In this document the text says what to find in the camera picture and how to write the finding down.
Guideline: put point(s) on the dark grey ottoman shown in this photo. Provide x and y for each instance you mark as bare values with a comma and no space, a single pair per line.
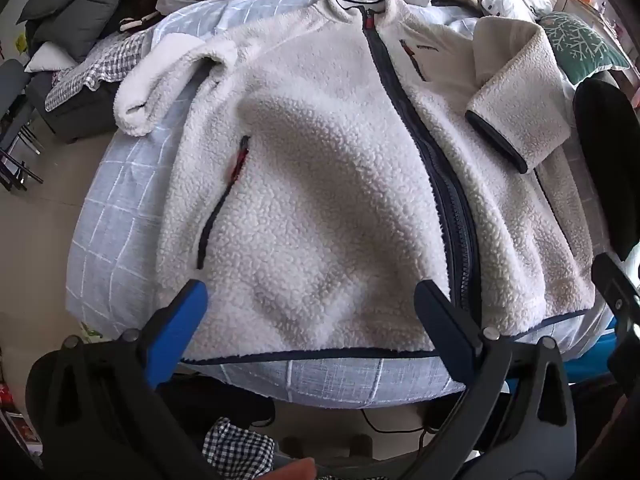
70,115

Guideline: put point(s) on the grey puffer jacket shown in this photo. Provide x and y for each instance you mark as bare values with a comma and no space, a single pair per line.
75,15

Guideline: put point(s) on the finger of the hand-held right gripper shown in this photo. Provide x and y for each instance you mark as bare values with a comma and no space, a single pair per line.
619,297

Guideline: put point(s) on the black metal chair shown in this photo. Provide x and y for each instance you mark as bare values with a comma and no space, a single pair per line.
12,90

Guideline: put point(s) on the person's left hand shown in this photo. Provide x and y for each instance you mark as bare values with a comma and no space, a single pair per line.
299,471

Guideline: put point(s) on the small white pillow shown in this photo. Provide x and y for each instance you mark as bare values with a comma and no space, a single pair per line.
47,57

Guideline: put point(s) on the grey gingham cloth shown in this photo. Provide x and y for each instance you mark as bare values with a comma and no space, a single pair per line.
95,72

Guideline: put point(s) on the cluttered shelf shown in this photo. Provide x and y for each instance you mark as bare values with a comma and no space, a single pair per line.
595,5

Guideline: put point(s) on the light blue checked bed sheet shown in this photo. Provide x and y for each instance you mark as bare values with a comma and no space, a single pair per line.
115,220

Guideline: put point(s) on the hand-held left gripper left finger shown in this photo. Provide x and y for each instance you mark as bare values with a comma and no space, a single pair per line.
180,322

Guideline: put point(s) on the blue plastic box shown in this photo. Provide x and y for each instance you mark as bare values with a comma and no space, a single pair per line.
595,357

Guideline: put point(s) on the green snowflake cushion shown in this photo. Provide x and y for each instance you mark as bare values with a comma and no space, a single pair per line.
580,42

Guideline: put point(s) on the white fleece zip jacket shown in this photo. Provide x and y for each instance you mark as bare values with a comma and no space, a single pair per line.
325,185

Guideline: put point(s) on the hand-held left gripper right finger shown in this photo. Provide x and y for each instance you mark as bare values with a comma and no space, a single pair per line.
445,332

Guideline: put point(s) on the black white checked clothing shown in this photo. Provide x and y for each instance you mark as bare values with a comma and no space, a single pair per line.
235,447

